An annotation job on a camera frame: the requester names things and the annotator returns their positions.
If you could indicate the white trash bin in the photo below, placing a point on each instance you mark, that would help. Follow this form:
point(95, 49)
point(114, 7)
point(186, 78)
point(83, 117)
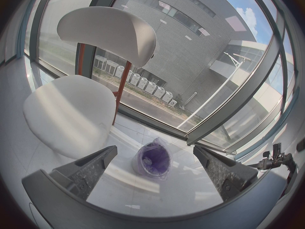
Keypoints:
point(136, 163)

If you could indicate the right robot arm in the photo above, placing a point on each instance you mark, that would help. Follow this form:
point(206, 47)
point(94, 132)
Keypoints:
point(290, 166)

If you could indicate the purple plastic bag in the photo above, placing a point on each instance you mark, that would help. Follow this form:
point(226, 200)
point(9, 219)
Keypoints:
point(159, 158)

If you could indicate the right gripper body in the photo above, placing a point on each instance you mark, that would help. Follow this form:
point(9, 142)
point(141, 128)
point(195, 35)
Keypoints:
point(265, 164)

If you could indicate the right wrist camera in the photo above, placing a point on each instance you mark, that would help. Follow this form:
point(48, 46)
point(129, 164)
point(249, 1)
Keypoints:
point(266, 154)

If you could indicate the window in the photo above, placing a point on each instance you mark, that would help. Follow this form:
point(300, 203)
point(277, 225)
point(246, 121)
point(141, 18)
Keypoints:
point(197, 137)

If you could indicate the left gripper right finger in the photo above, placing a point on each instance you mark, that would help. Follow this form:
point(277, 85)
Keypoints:
point(226, 175)

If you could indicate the white paper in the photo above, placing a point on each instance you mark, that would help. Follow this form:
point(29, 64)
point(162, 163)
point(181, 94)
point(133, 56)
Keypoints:
point(147, 162)

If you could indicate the white chair with orange legs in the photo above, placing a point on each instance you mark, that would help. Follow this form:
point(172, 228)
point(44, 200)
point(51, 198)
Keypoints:
point(71, 108)

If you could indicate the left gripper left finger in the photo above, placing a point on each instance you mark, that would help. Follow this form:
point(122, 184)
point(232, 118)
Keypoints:
point(81, 175)

